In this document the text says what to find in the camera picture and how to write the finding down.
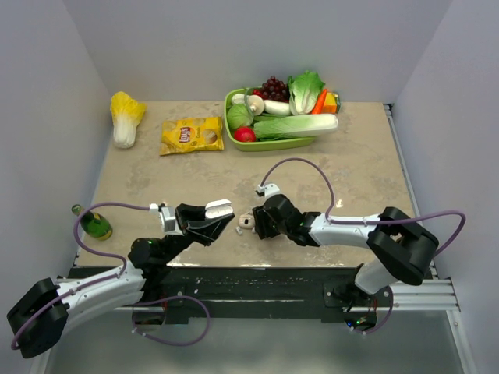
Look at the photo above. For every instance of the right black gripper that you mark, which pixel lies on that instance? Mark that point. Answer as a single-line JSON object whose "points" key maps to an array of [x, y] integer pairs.
{"points": [[260, 217]]}

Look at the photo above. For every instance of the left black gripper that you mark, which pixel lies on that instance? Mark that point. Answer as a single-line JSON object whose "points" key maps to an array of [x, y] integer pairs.
{"points": [[206, 231]]}

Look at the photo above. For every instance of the white earbud charging case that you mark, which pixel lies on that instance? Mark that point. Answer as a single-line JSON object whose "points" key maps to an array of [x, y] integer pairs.
{"points": [[218, 208]]}

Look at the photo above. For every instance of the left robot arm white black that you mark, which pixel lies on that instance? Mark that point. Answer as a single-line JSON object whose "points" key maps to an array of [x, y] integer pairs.
{"points": [[39, 319]]}

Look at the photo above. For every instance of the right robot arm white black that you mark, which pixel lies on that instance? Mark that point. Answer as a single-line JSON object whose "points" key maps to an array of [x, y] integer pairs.
{"points": [[372, 232]]}

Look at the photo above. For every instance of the beige earbud case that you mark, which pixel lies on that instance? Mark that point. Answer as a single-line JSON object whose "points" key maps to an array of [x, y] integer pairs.
{"points": [[246, 221]]}

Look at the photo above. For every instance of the green plastic basket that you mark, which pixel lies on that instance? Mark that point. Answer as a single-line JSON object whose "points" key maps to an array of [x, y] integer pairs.
{"points": [[282, 144]]}

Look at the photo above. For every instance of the yellow Lays chips bag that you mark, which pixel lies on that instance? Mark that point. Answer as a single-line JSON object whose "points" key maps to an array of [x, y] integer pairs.
{"points": [[190, 135]]}

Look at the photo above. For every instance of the red apple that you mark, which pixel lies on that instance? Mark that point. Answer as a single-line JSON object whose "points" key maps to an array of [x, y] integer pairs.
{"points": [[245, 134]]}

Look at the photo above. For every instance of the long white green cabbage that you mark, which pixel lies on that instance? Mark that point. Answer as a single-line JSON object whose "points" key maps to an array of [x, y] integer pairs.
{"points": [[296, 126]]}

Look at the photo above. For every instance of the green champagne bottle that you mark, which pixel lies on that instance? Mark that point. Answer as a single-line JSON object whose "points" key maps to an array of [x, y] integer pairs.
{"points": [[94, 224]]}

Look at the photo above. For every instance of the round green cabbage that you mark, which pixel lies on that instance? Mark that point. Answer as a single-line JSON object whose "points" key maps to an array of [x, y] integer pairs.
{"points": [[238, 116]]}

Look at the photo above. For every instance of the white daikon radish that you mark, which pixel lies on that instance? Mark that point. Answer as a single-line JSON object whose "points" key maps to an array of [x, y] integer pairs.
{"points": [[277, 108]]}

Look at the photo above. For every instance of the beige mushroom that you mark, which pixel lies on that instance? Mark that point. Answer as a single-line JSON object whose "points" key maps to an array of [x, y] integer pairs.
{"points": [[255, 104]]}

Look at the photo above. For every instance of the orange carrot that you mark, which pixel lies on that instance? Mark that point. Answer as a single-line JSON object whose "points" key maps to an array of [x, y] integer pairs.
{"points": [[317, 109]]}

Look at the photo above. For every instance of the yellow napa cabbage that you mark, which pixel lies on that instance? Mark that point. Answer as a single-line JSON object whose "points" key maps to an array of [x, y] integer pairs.
{"points": [[127, 114]]}

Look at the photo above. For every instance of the purple grapes bunch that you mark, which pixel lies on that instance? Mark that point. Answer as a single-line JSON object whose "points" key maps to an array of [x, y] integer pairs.
{"points": [[275, 90]]}

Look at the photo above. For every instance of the orange pumpkin slice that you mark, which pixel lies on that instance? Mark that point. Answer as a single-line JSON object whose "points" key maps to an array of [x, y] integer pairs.
{"points": [[332, 103]]}

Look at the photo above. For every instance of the green leafy lettuce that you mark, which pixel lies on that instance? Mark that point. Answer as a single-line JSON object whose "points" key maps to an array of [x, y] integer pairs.
{"points": [[304, 90]]}

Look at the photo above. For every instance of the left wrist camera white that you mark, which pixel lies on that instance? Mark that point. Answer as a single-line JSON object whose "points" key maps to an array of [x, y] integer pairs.
{"points": [[167, 218]]}

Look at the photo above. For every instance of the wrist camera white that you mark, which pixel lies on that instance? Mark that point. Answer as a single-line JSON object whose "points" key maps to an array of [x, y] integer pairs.
{"points": [[267, 191], [167, 218]]}

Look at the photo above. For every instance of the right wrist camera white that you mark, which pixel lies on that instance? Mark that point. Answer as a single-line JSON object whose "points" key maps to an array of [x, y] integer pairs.
{"points": [[267, 191]]}

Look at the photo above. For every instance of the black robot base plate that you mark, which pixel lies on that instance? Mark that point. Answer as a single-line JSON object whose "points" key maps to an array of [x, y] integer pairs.
{"points": [[327, 294]]}

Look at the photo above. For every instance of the aluminium frame rail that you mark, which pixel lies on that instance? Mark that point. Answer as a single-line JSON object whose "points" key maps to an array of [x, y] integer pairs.
{"points": [[419, 248]]}

